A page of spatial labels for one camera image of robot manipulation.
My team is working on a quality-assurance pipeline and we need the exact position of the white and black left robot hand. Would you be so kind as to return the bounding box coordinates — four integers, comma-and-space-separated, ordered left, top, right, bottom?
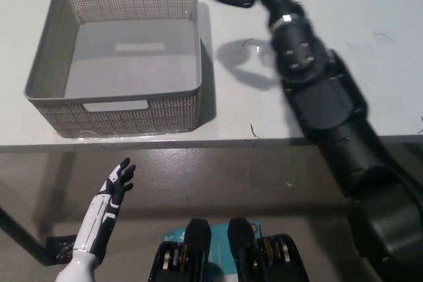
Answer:
72, 157, 137, 260

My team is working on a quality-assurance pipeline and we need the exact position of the black table foot plate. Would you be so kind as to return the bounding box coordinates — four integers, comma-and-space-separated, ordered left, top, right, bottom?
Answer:
45, 234, 77, 266

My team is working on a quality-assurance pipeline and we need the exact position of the black metal table leg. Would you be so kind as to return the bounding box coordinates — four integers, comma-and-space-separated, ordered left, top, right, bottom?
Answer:
0, 205, 50, 266

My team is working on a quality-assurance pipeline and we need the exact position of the grey perforated plastic basket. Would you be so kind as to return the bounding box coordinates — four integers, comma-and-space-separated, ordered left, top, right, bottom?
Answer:
22, 0, 204, 138

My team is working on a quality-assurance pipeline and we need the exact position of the black and teal robot body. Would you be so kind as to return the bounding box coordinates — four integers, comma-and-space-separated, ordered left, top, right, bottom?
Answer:
147, 217, 310, 282

